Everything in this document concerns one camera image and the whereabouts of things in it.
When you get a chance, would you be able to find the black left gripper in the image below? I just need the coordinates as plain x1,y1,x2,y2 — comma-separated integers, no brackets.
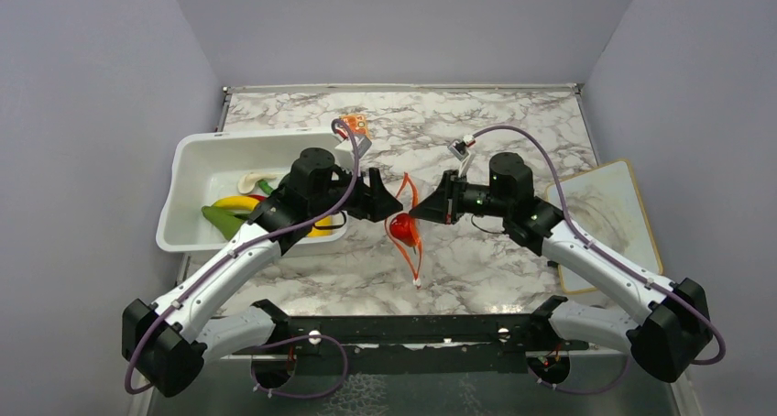
310,161,403,223

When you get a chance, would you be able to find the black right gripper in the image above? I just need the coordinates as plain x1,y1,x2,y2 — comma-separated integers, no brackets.
410,170,511,225

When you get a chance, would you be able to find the red bell pepper toy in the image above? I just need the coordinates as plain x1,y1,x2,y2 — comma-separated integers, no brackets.
388,213,419,246

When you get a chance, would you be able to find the clear orange-zipper zip bag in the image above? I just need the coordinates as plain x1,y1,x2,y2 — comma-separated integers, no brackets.
383,172,441,290

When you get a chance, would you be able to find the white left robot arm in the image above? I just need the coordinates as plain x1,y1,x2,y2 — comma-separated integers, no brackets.
121,148,402,397

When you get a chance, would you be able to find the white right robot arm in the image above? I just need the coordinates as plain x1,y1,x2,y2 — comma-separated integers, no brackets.
410,153,714,383

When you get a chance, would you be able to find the yellow mango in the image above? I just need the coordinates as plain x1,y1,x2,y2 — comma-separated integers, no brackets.
307,216,334,237

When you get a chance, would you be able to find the green chili pepper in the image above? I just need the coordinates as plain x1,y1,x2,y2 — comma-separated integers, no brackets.
257,180,275,196

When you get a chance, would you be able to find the white mushroom toy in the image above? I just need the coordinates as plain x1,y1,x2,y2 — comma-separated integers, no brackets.
236,172,278,194

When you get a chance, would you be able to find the yellow banana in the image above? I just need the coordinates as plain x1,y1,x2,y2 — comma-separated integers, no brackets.
212,195,259,212

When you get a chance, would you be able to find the green leaf vegetable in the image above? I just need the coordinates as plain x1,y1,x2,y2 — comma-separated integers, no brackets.
201,206,249,240

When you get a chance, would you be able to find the white board yellow rim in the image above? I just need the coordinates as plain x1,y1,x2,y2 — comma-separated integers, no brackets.
561,159,663,274

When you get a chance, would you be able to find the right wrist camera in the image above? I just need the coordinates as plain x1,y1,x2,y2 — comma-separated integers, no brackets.
448,135,476,178

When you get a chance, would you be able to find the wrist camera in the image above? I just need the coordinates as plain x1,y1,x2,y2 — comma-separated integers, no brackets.
335,127,373,159
448,135,476,178

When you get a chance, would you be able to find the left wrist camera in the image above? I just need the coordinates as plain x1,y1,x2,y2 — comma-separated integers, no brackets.
335,127,373,159

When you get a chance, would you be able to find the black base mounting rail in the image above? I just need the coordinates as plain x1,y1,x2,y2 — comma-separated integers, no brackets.
244,300,588,389

